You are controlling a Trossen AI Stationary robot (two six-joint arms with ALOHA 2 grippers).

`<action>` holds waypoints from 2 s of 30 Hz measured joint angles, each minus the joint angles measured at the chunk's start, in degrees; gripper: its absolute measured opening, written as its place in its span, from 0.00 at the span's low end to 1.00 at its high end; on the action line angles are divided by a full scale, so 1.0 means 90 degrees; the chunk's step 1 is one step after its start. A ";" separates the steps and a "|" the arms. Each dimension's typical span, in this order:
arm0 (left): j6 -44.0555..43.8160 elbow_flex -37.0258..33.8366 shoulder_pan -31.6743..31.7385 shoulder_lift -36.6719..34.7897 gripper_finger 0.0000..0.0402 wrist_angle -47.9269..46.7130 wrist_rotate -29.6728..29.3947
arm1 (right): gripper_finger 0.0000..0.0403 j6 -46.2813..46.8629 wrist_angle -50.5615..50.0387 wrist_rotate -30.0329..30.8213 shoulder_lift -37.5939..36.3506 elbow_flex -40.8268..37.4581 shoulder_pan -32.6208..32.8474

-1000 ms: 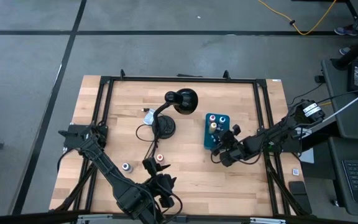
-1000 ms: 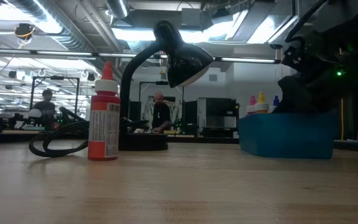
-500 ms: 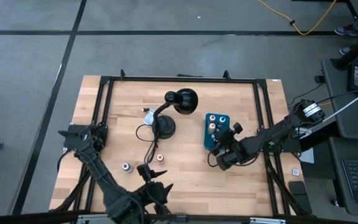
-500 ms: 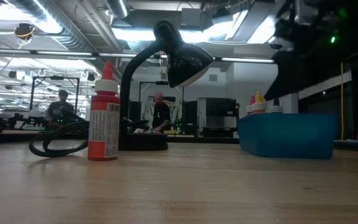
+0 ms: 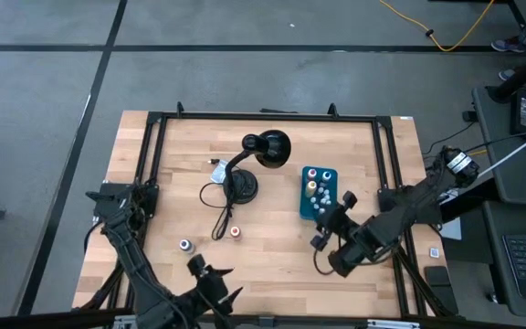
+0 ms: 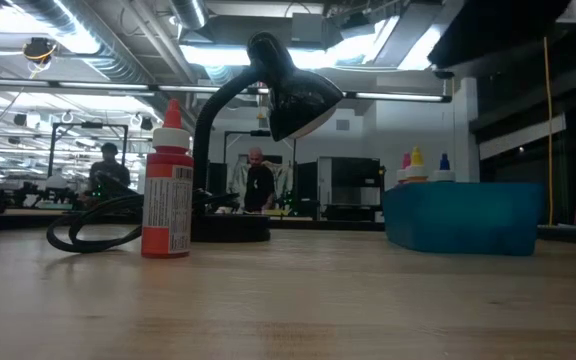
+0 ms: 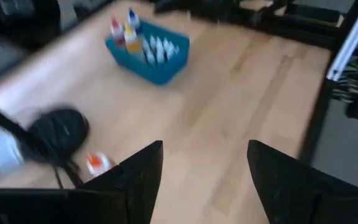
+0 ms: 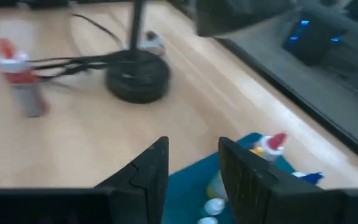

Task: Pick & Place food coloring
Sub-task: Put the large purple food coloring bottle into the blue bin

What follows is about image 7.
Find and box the large blue food coloring bottle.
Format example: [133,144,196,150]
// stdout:
[127,8,142,32]

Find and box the white lamp cord tag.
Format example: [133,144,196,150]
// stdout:
[0,129,25,175]

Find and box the teal plastic bin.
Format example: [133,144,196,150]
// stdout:
[104,18,191,86]

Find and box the black lamp power cord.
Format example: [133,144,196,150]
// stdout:
[53,155,85,190]

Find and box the silver aluminium bracket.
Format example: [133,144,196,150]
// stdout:
[326,4,358,82]

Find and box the large yellow food coloring bottle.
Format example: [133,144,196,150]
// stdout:
[122,23,143,57]

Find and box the large orange food coloring bottle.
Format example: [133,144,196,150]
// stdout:
[86,152,114,177]

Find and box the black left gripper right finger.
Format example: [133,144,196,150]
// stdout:
[246,139,358,224]

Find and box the large red food coloring bottle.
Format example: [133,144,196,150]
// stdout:
[109,17,126,49]

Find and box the black gooseneck desk lamp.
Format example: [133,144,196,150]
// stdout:
[0,0,90,170]

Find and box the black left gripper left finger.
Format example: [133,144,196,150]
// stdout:
[0,139,164,224]

